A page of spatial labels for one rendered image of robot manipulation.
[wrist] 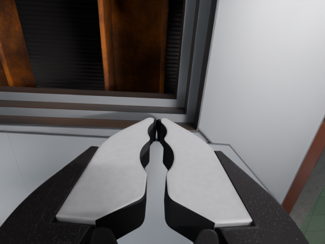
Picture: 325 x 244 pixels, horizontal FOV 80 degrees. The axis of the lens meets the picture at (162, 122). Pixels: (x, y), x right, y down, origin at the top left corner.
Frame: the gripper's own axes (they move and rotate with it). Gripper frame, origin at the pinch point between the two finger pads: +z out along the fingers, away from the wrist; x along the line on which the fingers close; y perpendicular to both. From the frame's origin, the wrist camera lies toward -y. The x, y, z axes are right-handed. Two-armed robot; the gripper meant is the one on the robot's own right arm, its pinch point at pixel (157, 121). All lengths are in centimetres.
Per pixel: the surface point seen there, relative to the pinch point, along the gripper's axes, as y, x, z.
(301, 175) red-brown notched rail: 7.7, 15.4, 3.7
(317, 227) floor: 135, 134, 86
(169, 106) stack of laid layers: 0.3, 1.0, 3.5
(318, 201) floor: 106, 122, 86
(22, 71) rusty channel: 1.6, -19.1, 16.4
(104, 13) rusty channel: -6.3, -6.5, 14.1
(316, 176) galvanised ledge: 20.7, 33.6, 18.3
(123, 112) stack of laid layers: 0.4, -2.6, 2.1
